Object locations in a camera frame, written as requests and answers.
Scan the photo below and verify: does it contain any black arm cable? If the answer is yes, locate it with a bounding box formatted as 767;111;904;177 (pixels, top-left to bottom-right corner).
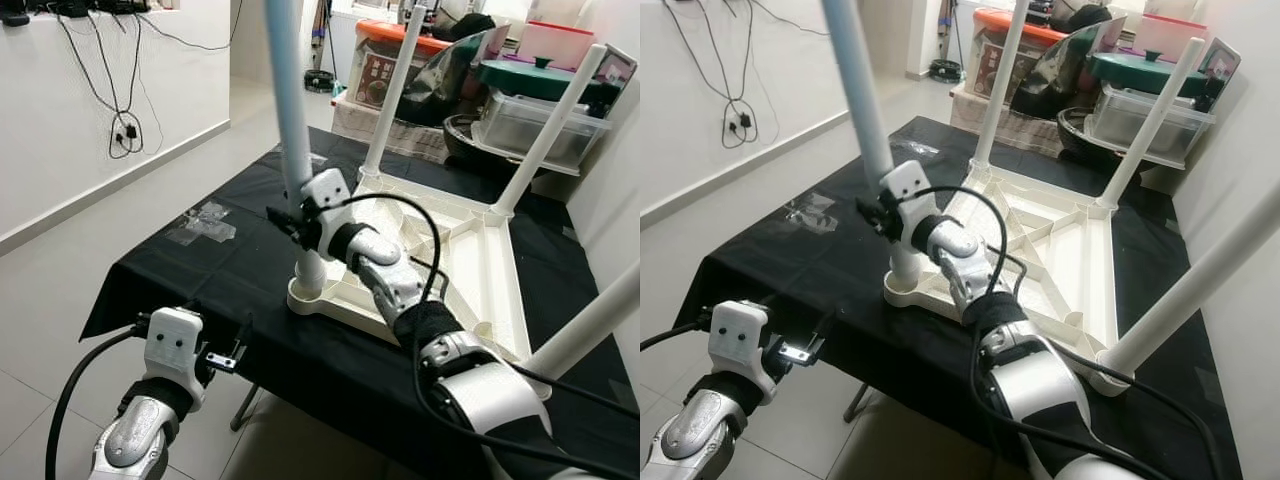
915;185;1226;480
45;320;151;480
340;193;641;471
640;315;716;351

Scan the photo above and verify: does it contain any white plastic table top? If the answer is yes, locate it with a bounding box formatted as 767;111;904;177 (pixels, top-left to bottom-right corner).
883;165;1136;396
287;175;561;401

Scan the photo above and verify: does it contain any green pot lid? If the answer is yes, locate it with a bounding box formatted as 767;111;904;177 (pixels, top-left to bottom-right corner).
475;58;601;104
1088;50;1206;98

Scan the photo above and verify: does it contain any black tablecloth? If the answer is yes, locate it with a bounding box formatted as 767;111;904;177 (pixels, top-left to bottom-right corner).
80;128;641;480
675;115;1241;480

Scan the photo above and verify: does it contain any black wall cable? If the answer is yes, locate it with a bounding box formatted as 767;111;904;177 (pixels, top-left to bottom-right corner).
665;0;761;151
55;15;146;161

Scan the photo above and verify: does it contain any beige cloth covered bench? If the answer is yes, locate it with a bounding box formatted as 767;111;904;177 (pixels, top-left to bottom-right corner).
950;85;1066;151
332;95;451;161

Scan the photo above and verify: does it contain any pink plastic tub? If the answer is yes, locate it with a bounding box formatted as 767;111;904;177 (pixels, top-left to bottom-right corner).
520;22;596;71
1132;13;1209;63

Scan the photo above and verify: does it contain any black cloth bundle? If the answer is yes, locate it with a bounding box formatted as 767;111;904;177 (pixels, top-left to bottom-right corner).
440;12;498;41
1060;3;1113;33

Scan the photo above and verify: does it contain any white plastic table leg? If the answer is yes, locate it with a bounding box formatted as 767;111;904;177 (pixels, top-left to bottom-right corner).
1095;38;1206;211
360;5;429;191
520;260;641;401
487;45;608;216
820;0;926;301
1090;185;1280;396
262;0;331;306
972;0;1031;171

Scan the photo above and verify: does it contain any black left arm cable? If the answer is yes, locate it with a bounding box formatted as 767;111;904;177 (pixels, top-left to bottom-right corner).
640;315;716;351
45;320;151;480

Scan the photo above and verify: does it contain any black round wok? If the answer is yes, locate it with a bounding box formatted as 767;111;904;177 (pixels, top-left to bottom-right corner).
1057;107;1186;173
443;113;571;181

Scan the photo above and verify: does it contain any clear plastic container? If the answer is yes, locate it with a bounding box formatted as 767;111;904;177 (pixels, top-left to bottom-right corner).
475;92;613;176
1085;85;1216;169

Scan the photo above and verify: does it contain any thin grey wall cable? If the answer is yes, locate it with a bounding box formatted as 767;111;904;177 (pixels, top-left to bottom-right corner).
750;0;831;39
140;0;246;51

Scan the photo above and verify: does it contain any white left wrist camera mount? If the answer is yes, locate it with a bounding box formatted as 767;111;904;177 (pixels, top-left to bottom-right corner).
143;307;206;386
708;300;776;381

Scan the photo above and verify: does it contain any red printed carton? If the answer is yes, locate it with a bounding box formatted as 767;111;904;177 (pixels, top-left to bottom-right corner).
358;50;396;106
975;42;1006;96

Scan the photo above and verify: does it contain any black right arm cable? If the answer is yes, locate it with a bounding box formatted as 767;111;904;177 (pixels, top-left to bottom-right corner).
340;193;641;471
915;185;1226;480

